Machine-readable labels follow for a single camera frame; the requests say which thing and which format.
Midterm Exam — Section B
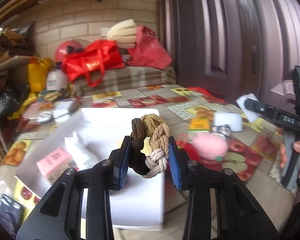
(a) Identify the brown beige braided rope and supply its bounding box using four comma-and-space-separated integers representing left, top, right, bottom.
128, 114, 171, 179

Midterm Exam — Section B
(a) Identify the pink fluffy plush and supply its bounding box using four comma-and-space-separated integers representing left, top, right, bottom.
192, 133, 229, 161

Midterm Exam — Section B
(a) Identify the yellow tissue pack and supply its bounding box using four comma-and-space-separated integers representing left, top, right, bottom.
188, 117, 211, 132

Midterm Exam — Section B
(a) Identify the large white foam block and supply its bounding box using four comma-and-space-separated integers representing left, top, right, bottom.
213, 112, 243, 132

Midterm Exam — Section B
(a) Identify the pink tissue pack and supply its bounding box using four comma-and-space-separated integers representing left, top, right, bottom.
36, 148, 72, 177

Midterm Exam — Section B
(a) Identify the red plush apple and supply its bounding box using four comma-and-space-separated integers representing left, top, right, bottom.
176, 140, 204, 164

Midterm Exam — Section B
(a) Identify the black white patterned cloth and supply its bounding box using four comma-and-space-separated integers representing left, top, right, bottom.
211, 125, 231, 139

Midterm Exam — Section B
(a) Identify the fruit print tablecloth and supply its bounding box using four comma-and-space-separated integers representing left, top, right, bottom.
0, 85, 296, 230

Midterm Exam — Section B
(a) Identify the white cardboard tray box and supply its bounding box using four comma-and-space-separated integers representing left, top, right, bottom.
15, 108, 165, 231

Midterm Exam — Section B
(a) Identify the red bag on floor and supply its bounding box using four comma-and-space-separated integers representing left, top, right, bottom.
189, 87, 227, 105

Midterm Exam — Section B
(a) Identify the white power bank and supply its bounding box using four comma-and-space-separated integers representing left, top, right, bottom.
52, 99, 79, 119

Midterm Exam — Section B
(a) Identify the plaid blanket cushion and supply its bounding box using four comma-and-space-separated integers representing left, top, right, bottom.
74, 66, 177, 96

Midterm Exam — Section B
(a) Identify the brown wooden door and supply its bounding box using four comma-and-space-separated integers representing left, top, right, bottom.
158, 0, 300, 111

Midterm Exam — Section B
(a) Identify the white helmet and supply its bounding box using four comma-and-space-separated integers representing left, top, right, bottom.
46, 69, 69, 91

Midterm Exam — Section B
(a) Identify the red plastic bag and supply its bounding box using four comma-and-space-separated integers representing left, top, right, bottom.
128, 25, 172, 69

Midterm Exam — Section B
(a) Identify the red tote bag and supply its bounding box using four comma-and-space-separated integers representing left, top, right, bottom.
61, 40, 124, 87

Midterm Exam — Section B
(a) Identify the yellow shopping bag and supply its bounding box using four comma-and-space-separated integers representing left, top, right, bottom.
27, 54, 53, 93

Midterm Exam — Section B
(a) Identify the red helmet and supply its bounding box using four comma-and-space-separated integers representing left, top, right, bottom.
55, 40, 84, 62

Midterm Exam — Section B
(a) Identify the black plastic bag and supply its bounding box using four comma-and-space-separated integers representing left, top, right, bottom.
0, 87, 21, 118

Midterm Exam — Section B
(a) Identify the cream foam roll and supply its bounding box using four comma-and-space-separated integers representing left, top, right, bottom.
107, 19, 137, 49

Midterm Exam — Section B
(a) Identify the white wireless charger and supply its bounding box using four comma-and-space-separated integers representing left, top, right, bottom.
36, 111, 54, 124

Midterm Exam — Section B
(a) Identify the wall socket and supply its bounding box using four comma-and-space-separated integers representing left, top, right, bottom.
100, 27, 110, 37

